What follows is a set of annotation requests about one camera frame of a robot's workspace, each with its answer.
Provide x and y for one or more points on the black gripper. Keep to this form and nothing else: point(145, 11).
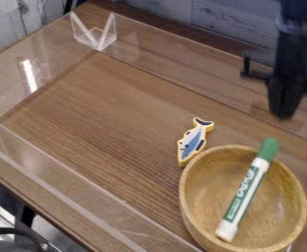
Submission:
point(288, 82)

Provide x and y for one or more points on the green white marker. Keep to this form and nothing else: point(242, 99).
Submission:
point(244, 197)

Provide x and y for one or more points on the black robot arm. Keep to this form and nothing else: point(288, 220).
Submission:
point(293, 10)

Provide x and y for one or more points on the brown wooden bowl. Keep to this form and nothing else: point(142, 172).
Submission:
point(277, 215)

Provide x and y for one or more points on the yellow blue fish toy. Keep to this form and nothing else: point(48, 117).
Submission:
point(193, 142)

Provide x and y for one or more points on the clear acrylic corner bracket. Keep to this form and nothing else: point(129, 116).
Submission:
point(96, 38)

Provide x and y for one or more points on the clear acrylic front wall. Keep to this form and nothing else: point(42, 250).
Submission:
point(91, 213)

